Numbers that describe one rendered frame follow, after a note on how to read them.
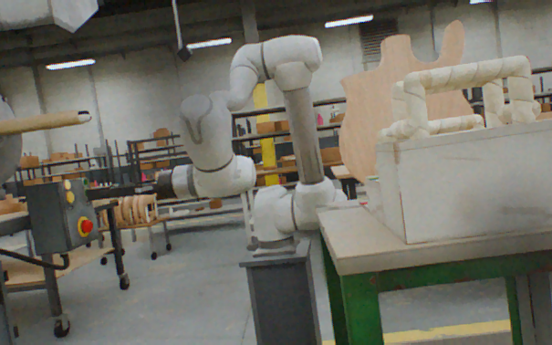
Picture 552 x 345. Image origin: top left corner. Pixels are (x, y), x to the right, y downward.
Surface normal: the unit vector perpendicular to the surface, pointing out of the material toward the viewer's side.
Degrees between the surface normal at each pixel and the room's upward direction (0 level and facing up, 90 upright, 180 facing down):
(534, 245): 90
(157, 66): 90
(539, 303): 90
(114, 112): 90
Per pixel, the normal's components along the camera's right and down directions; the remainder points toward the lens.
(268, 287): -0.16, 0.07
